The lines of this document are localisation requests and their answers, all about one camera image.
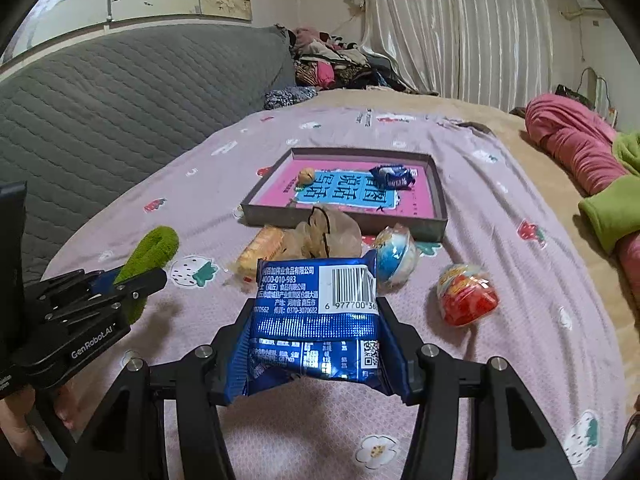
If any green fuzzy scrunchie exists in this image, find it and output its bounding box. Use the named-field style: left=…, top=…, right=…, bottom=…
left=113, top=224, right=181, bottom=326

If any blue snack packet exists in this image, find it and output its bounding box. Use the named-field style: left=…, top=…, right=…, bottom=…
left=242, top=250, right=383, bottom=396

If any person's left hand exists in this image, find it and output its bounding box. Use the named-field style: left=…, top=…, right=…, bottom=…
left=1, top=386, right=78, bottom=464

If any red surprise egg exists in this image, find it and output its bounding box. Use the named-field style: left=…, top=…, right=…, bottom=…
left=436, top=263, right=499, bottom=327

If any grey quilted headboard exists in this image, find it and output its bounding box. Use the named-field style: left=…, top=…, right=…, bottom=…
left=1, top=24, right=294, bottom=283

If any orange wrapped biscuit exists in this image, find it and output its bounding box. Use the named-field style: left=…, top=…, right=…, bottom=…
left=235, top=226, right=284, bottom=280

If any pink strawberry print blanket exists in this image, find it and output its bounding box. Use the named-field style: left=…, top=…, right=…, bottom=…
left=41, top=105, right=629, bottom=480

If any blue white surprise egg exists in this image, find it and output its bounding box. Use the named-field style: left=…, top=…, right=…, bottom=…
left=372, top=223, right=420, bottom=290

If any green fleece garment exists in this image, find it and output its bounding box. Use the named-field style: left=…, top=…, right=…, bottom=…
left=578, top=132, right=639, bottom=255

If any beige sheer scrunchie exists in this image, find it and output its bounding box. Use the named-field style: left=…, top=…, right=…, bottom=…
left=276, top=204, right=362, bottom=260

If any walnut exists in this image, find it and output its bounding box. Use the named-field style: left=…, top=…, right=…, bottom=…
left=297, top=167, right=316, bottom=186

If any grey shallow box tray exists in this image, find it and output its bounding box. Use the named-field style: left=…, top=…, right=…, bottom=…
left=241, top=148, right=448, bottom=243

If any blue patterned cloth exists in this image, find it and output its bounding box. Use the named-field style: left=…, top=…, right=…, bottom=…
left=264, top=86, right=318, bottom=110

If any small blue candy packet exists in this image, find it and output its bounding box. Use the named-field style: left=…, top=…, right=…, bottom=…
left=369, top=165, right=416, bottom=191

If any pink quilt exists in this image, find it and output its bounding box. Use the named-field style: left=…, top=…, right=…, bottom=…
left=525, top=94, right=639, bottom=297

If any tan bed sheet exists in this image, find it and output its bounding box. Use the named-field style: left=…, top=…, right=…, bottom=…
left=303, top=89, right=639, bottom=413

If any pile of clothes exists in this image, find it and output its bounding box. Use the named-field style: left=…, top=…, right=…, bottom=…
left=285, top=27, right=419, bottom=94

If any cluttered side desk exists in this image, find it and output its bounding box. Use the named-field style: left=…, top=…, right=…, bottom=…
left=554, top=66, right=618, bottom=128

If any white striped curtain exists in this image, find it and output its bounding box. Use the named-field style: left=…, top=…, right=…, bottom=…
left=348, top=0, right=553, bottom=112

